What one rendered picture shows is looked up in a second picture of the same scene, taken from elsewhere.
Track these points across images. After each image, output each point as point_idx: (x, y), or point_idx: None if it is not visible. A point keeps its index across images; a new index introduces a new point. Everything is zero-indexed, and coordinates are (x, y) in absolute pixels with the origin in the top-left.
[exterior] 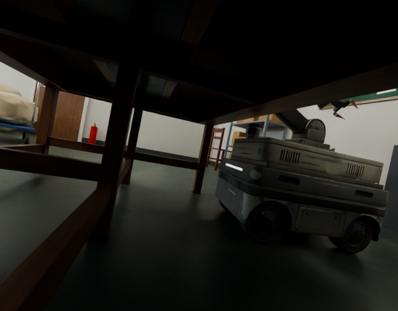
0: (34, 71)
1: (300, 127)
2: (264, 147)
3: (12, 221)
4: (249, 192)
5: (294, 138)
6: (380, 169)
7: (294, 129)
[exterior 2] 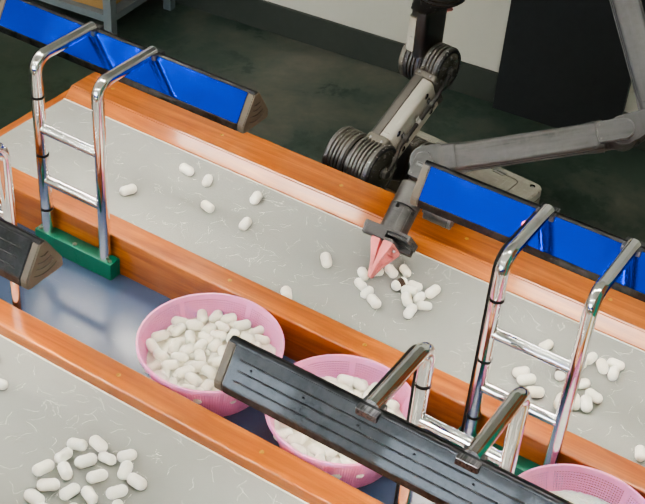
0: None
1: (405, 175)
2: None
3: None
4: None
5: (391, 187)
6: (537, 202)
7: (394, 180)
